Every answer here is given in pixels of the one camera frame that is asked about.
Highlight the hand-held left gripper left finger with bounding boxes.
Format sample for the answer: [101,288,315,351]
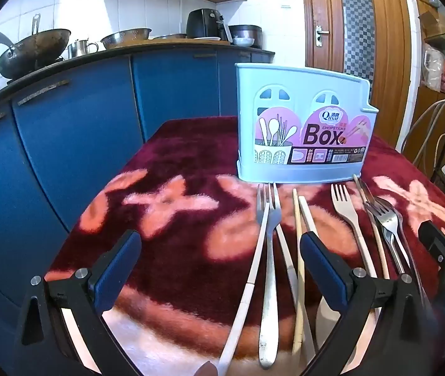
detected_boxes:
[13,229,145,376]

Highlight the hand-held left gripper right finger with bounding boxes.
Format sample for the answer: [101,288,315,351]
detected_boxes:
[300,232,442,376]

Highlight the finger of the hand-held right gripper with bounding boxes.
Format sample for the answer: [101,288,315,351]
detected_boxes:
[418,220,445,267]

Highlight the steel fork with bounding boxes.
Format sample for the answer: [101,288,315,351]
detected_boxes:
[258,182,283,369]
[364,200,411,275]
[375,196,429,310]

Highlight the light blue utensil holder box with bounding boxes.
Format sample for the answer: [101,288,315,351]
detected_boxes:
[234,63,380,185]

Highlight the red floral plush blanket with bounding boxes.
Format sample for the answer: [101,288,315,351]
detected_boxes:
[44,115,445,376]

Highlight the wooden shelf unit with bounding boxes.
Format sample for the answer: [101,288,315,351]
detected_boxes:
[405,0,445,165]

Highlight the blue kitchen base cabinets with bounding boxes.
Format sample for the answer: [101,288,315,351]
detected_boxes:
[0,43,276,376]

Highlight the clear plastic bag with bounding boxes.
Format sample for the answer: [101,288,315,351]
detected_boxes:
[422,43,445,87]

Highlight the wooden door with glass panel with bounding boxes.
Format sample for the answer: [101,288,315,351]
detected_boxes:
[300,0,411,145]

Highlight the cardboard box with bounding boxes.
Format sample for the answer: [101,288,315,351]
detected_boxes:
[418,10,445,38]

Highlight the dark wok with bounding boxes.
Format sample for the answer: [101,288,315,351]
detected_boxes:
[0,27,72,80]

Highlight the dark rice cooker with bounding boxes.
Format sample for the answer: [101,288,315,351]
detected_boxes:
[228,24,263,50]

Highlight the black air fryer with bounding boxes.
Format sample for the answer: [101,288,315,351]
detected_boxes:
[186,8,231,42]

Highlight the grey cables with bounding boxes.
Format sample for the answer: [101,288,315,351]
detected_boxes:
[400,96,445,177]

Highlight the metal door handle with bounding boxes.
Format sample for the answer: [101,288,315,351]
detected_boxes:
[314,24,330,48]

